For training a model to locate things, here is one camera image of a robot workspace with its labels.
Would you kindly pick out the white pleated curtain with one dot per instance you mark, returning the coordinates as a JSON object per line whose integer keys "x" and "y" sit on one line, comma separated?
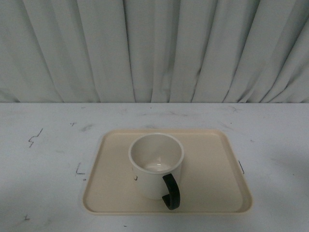
{"x": 225, "y": 51}

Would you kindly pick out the white mug with black handle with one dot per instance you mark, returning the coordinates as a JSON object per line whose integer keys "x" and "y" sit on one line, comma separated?
{"x": 156, "y": 160}

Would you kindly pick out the beige plastic tray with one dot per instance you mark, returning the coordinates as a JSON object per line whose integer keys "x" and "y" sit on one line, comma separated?
{"x": 212, "y": 181}

